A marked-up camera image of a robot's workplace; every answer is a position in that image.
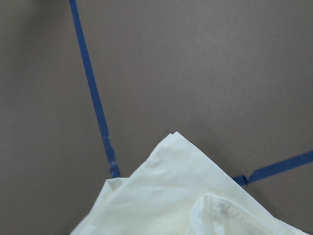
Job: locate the cream long-sleeve Twinkle shirt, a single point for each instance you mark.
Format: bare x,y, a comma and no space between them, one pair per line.
178,190

